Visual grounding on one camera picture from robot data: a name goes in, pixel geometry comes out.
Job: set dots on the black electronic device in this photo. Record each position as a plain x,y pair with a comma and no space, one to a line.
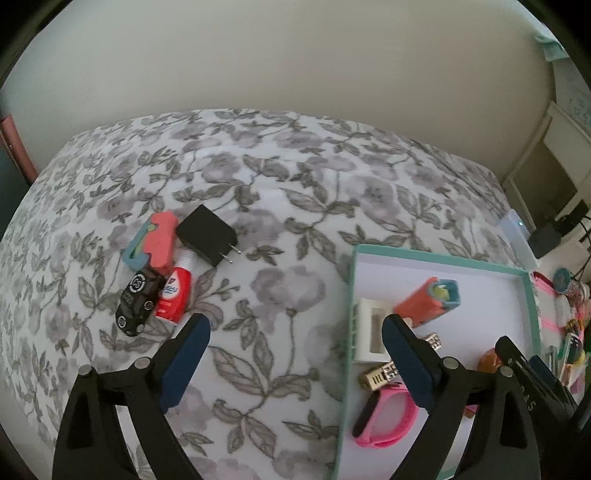
545,237

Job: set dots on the white box with light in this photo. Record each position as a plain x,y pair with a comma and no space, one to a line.
519,235

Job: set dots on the black toy car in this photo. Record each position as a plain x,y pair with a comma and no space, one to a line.
136,295

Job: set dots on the pink watch band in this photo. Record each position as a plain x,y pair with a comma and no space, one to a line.
397,429

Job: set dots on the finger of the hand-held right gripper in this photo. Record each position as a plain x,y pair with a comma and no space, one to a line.
545,374

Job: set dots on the pink ribbon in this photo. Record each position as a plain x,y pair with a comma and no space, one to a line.
547,288

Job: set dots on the orange box with teal end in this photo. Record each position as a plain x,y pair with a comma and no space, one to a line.
415,304

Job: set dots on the light blue toy piece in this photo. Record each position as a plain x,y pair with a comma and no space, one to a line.
134,256

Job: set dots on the round teal trinket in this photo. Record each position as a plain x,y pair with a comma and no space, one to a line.
563,279

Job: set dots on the dark blue cabinet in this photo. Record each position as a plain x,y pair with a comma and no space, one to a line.
9,194

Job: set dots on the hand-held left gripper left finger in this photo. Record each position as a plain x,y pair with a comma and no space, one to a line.
184,364

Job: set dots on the red and white tube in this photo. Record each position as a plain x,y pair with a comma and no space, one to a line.
173,300

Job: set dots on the grey floral blanket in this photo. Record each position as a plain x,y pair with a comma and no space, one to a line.
277,230

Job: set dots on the teal cloth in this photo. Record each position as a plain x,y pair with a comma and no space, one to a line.
554,48

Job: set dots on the black power adapter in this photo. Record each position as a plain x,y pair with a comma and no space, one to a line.
205,233

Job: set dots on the white plastic frame holder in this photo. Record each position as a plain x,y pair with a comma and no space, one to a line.
364,332

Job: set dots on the white tray with teal rim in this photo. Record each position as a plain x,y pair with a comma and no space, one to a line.
392,281

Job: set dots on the pile of colourful trinkets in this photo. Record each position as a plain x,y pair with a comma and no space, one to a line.
575,332

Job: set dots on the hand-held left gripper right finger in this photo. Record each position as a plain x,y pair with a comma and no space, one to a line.
411,364

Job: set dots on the pink pole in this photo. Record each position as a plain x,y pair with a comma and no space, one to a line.
18,147

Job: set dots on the orange toy figure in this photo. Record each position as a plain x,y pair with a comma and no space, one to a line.
489,362

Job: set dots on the white furniture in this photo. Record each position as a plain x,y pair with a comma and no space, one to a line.
563,152

